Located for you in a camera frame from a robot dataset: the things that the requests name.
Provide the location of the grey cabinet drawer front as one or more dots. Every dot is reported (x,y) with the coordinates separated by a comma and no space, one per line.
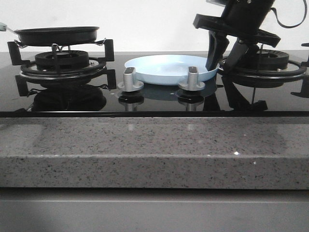
(152,210)

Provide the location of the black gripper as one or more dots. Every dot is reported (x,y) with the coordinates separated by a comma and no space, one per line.
(241,19)

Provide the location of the black pan support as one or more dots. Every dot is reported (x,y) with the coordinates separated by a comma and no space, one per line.
(96,68)
(264,79)

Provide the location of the black frying pan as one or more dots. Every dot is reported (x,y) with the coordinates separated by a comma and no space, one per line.
(59,35)

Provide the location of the right silver stove knob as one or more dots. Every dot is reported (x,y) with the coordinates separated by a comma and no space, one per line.
(192,83)

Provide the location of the wire pan trivet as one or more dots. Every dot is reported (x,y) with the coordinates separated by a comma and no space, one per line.
(17,44)

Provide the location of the black glass cooktop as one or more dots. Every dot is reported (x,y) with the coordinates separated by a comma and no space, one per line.
(222,97)

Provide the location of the left black gas burner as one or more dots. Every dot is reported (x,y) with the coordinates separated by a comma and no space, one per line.
(70,59)

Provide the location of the silver stove knob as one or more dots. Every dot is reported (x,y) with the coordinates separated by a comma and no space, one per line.
(192,83)
(130,82)

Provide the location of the right black pan support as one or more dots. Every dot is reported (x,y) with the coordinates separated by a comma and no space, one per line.
(264,79)

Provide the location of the black gas burner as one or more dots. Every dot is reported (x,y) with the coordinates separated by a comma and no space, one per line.
(70,59)
(269,60)

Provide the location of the light blue plate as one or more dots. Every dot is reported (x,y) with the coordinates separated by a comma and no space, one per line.
(169,70)

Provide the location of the left silver stove knob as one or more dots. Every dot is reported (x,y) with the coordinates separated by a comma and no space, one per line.
(130,82)

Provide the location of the left black pan support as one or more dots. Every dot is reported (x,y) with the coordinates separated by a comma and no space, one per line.
(96,68)

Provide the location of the right black gas burner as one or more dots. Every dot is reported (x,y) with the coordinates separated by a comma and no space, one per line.
(269,60)

